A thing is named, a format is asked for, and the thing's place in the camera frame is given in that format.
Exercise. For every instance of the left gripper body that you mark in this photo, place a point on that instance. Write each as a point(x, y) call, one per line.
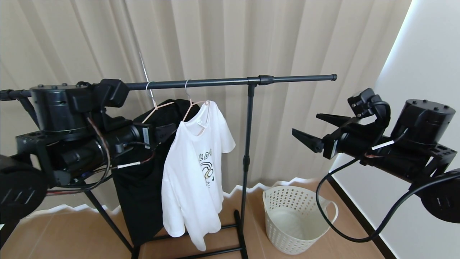
point(125, 138)

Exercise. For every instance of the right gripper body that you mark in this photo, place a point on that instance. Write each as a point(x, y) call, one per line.
point(354, 144)

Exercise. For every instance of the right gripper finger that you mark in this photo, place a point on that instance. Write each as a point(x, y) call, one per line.
point(311, 142)
point(334, 120)

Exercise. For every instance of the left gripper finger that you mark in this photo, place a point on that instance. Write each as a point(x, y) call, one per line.
point(163, 131)

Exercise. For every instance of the pink clothes hanger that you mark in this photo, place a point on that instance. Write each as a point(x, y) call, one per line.
point(165, 104)
point(188, 112)

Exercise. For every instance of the black shorts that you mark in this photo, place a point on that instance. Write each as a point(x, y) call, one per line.
point(143, 198)

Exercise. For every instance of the white garment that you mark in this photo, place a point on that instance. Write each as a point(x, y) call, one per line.
point(187, 201)

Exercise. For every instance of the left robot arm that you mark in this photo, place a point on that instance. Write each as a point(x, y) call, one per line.
point(54, 108)

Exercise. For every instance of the black clothes rack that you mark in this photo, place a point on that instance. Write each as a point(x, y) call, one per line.
point(287, 78)

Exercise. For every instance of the white laundry basket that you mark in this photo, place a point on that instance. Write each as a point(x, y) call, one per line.
point(287, 233)

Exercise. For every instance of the beige curtain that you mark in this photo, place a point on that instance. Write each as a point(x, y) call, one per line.
point(251, 36)

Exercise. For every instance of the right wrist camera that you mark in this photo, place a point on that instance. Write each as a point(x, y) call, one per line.
point(364, 102)

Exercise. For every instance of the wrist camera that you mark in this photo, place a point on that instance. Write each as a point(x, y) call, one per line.
point(111, 91)
point(364, 102)

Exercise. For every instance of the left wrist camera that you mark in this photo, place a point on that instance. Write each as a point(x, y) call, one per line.
point(111, 91)

